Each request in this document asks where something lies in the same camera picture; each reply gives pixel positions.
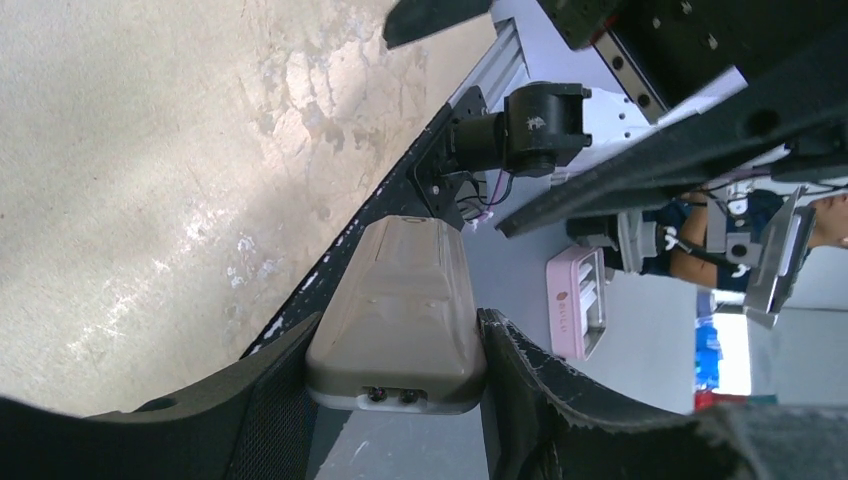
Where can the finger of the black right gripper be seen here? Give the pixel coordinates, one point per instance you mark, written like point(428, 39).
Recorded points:
point(411, 20)

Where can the aluminium frame rail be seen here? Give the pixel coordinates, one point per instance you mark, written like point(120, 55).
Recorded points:
point(501, 70)

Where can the grey metal stand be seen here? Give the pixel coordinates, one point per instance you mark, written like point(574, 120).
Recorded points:
point(784, 248)

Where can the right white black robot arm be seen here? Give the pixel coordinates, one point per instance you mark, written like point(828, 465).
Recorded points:
point(541, 128)

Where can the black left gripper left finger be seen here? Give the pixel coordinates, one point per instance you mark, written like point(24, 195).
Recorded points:
point(252, 420)

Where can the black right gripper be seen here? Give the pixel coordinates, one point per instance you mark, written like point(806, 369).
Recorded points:
point(662, 52)

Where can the white universal AC remote control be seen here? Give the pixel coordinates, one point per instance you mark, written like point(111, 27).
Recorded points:
point(400, 334)

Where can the pink box on floor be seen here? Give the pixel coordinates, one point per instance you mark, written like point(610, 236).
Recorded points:
point(576, 287)

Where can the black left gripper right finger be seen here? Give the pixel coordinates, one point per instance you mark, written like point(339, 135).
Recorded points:
point(543, 419)

